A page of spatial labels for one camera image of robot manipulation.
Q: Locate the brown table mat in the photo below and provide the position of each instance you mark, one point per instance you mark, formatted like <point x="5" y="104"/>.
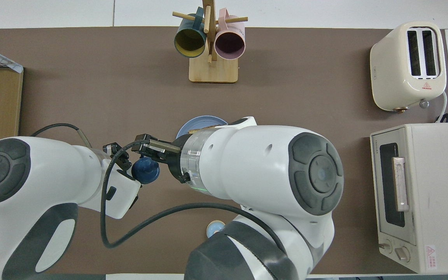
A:
<point x="91" y="77"/>

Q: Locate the white toaster oven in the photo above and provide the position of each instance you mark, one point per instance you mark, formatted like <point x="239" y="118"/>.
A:
<point x="441" y="194"/>

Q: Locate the white squeeze bottle blue cap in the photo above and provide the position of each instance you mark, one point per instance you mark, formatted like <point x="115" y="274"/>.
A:
<point x="145" y="171"/>

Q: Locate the toasted bread slice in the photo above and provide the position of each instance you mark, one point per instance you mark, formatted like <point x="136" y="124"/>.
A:
<point x="202" y="129"/>

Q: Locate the dark teal mug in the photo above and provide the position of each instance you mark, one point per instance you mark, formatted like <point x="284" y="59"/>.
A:
<point x="190" y="42"/>

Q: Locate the wooden mug tree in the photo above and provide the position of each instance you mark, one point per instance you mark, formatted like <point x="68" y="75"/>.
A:
<point x="213" y="72"/>

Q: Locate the small blue shaker wooden knob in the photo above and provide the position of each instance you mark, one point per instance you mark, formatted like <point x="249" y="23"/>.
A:
<point x="213" y="227"/>

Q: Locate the pink mug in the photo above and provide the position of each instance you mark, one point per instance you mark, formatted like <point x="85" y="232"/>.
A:
<point x="230" y="42"/>

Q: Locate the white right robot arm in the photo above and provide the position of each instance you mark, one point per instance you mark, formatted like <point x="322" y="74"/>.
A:
<point x="255" y="163"/>

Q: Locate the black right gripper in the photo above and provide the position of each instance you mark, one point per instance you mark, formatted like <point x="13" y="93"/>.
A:
<point x="178" y="163"/>

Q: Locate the cream two-slot toaster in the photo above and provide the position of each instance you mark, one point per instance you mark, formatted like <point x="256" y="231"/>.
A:
<point x="389" y="74"/>

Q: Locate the blue round plate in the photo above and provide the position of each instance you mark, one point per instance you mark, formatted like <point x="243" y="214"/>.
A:
<point x="204" y="120"/>

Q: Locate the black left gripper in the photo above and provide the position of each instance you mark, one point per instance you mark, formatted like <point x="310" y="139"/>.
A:
<point x="115" y="149"/>

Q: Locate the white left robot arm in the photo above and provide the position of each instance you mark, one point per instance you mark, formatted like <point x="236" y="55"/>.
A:
<point x="53" y="171"/>

